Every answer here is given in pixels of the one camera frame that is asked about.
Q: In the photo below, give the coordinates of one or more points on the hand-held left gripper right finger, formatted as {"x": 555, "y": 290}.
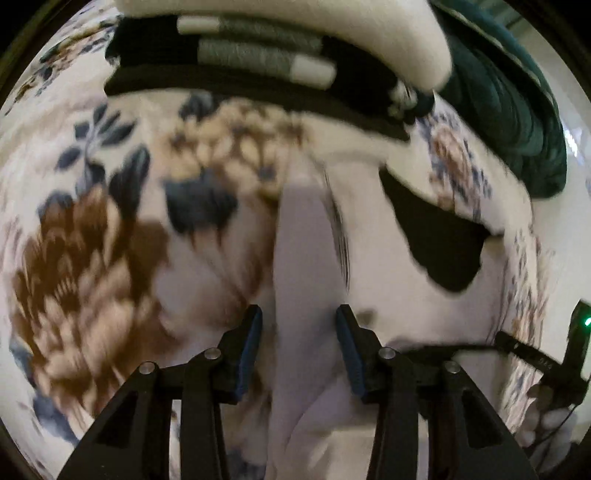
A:
{"x": 347, "y": 344}

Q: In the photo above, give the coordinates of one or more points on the black cloth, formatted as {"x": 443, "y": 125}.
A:
{"x": 434, "y": 240}

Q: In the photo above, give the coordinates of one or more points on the cream fleece cloth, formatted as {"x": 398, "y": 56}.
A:
{"x": 351, "y": 27}

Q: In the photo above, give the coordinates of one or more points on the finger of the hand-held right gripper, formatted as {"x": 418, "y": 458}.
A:
{"x": 531, "y": 353}

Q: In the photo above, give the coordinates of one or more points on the dark green quilt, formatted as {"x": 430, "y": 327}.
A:
{"x": 503, "y": 101}

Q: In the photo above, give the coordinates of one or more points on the person's right hand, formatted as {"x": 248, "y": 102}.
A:
{"x": 547, "y": 422}

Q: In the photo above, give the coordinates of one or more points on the grey and white folded sock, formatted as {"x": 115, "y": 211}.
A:
{"x": 263, "y": 57}
{"x": 258, "y": 28}

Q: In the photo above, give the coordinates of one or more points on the black folded garment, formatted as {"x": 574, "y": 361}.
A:
{"x": 221, "y": 78}

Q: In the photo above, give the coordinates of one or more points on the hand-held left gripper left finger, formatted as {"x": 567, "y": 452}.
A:
{"x": 250, "y": 341}

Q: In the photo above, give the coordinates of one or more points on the white small garment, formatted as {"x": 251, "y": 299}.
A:
{"x": 309, "y": 258}

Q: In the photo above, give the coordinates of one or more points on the floral printed blanket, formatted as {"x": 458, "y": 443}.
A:
{"x": 115, "y": 258}

